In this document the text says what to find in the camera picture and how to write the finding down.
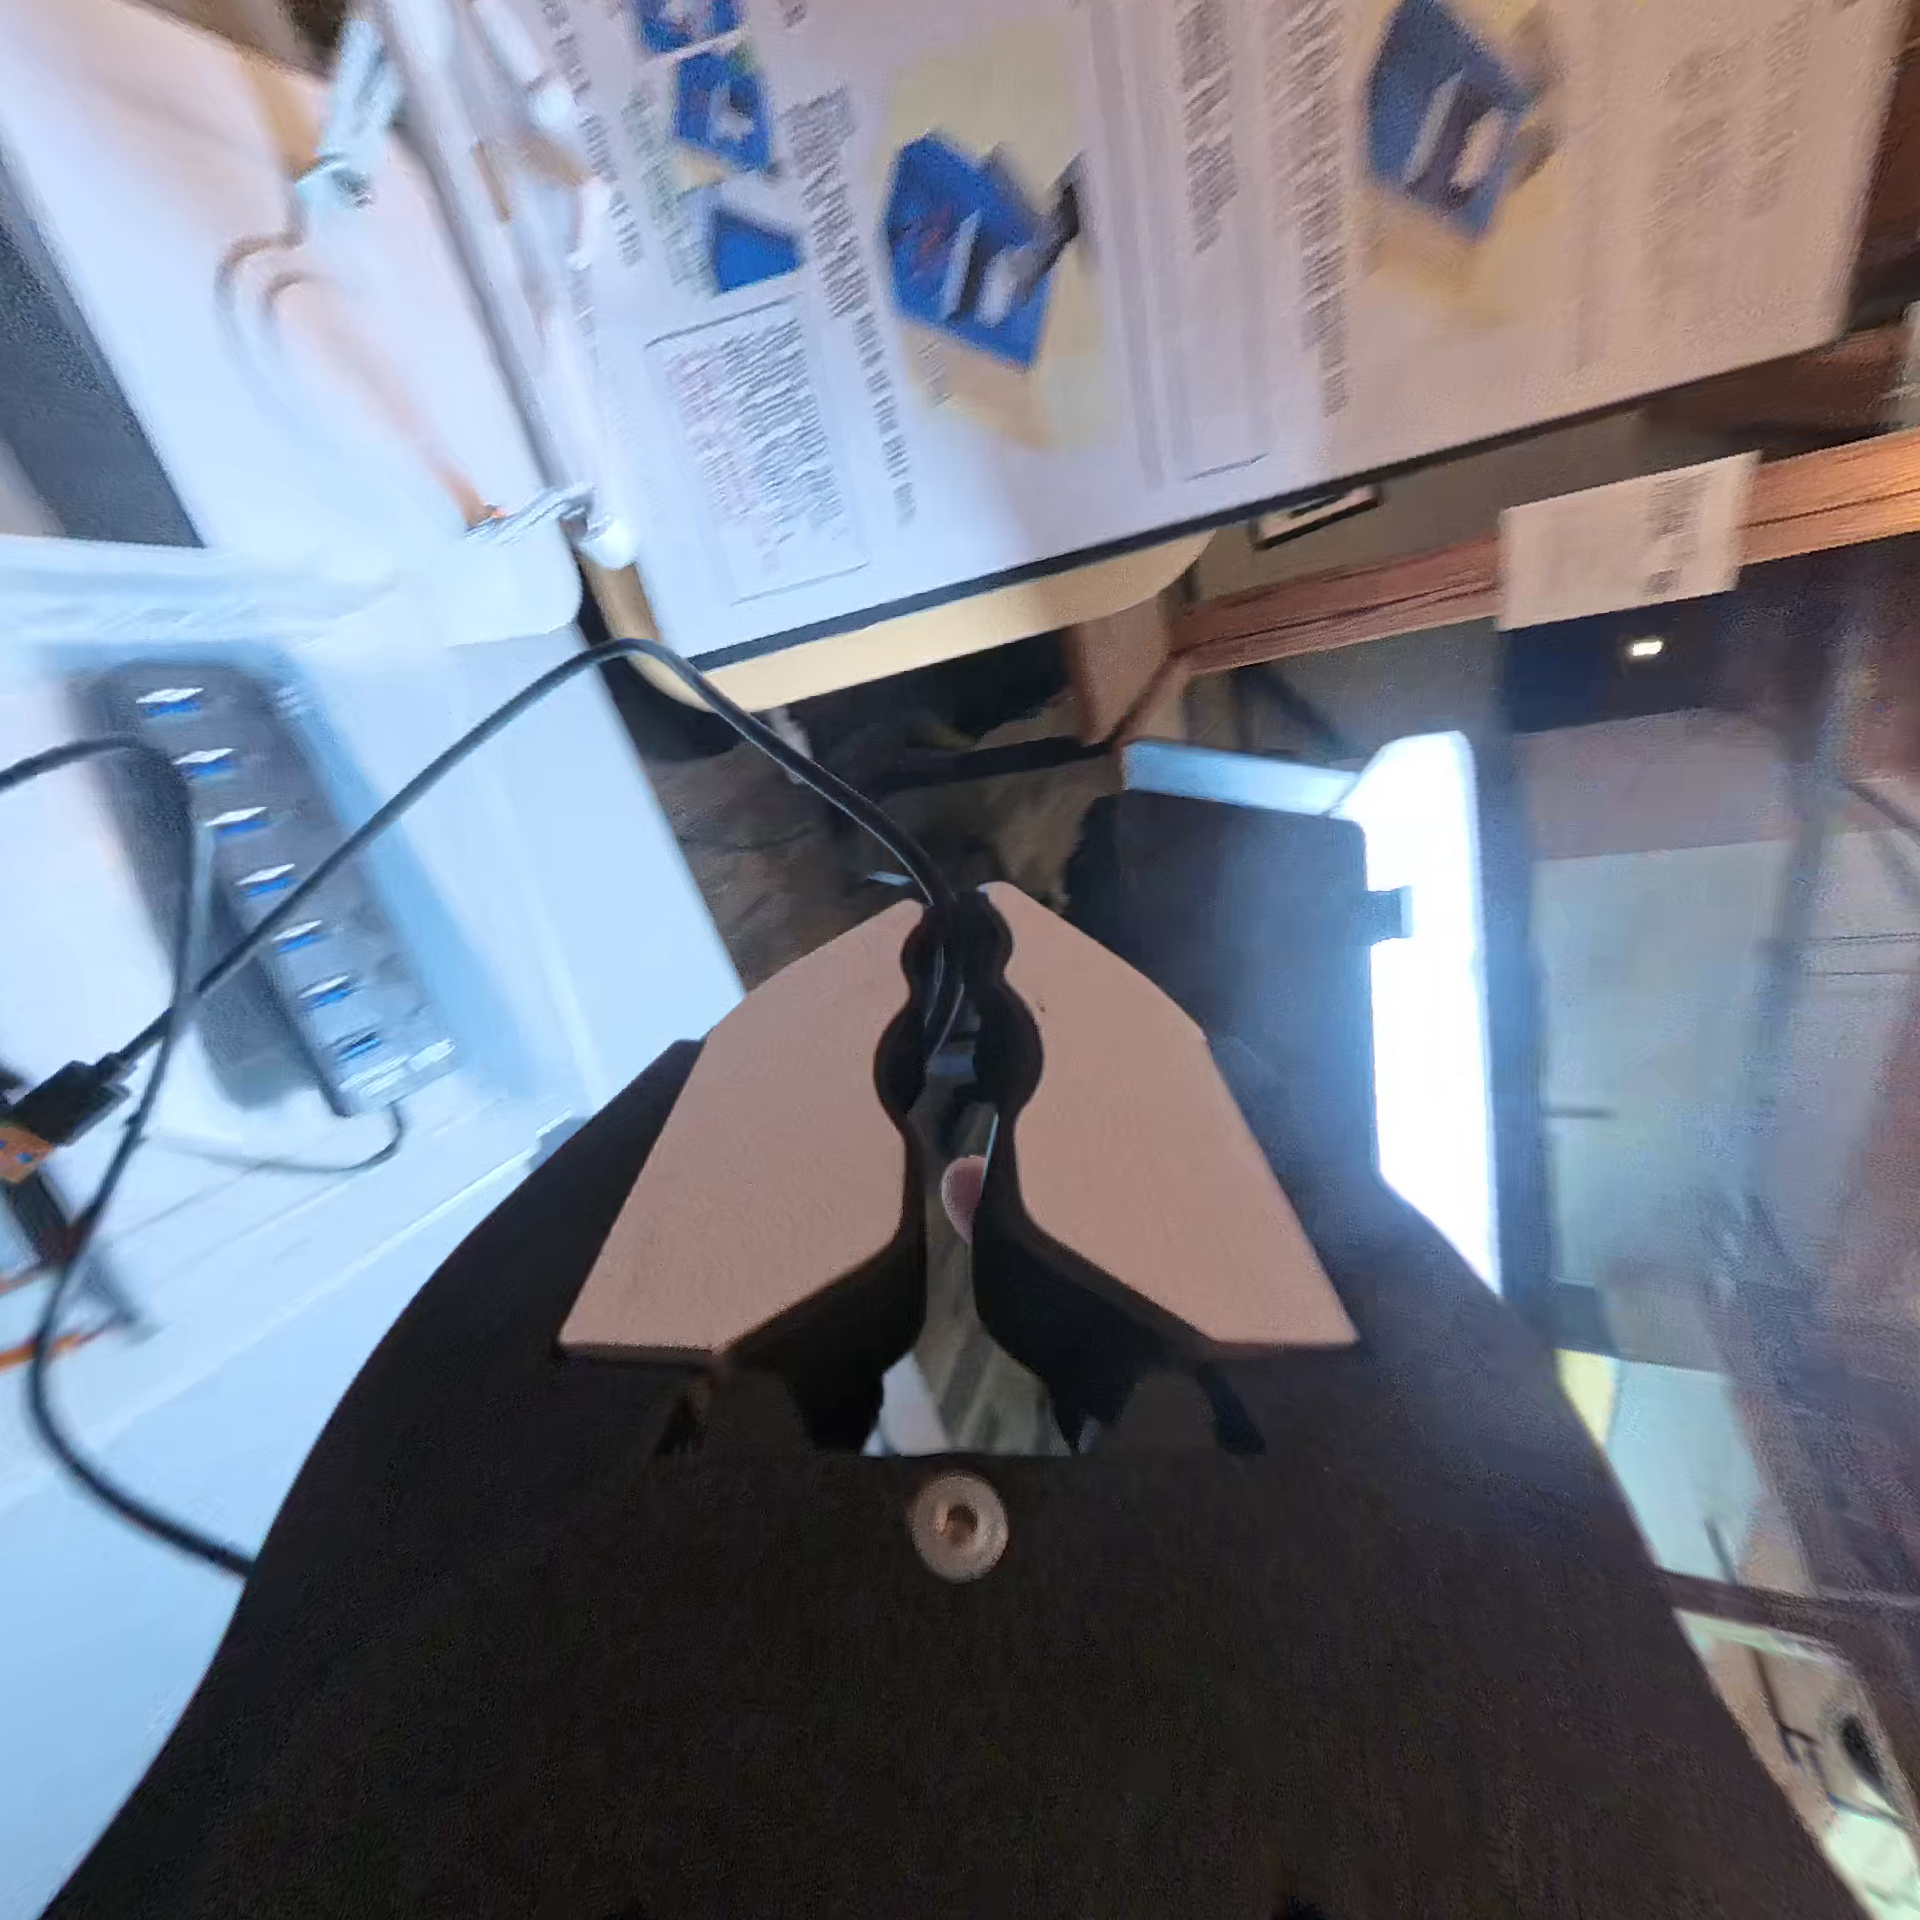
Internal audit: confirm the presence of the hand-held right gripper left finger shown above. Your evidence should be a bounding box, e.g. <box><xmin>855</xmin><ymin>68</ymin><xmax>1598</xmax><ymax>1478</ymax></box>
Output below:
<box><xmin>557</xmin><ymin>897</ymin><xmax>935</xmax><ymax>1372</ymax></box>

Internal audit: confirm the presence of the black usb cable orange plug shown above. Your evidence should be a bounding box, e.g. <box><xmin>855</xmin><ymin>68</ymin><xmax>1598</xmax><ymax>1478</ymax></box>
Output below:
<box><xmin>0</xmin><ymin>637</ymin><xmax>995</xmax><ymax>1190</ymax></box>

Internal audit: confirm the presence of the white paper sign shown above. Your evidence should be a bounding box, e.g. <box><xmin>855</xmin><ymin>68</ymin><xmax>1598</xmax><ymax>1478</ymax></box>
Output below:
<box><xmin>1500</xmin><ymin>450</ymin><xmax>1761</xmax><ymax>631</ymax></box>

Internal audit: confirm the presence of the clear plastic bin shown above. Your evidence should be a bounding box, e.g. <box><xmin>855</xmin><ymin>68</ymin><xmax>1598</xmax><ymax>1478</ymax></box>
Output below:
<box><xmin>0</xmin><ymin>530</ymin><xmax>752</xmax><ymax>1516</ymax></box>

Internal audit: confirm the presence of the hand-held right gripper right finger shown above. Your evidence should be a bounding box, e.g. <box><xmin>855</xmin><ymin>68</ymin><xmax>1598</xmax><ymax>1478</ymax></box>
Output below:
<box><xmin>960</xmin><ymin>882</ymin><xmax>1361</xmax><ymax>1364</ymax></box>

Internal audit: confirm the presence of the dark multi-port usb hub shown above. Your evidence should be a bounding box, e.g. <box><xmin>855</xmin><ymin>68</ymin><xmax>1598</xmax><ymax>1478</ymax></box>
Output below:
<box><xmin>90</xmin><ymin>655</ymin><xmax>464</xmax><ymax>1121</ymax></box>

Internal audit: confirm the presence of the thick black power cable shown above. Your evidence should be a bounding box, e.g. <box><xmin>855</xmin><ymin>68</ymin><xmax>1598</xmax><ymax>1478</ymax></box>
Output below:
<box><xmin>0</xmin><ymin>735</ymin><xmax>411</xmax><ymax>1580</ymax></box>

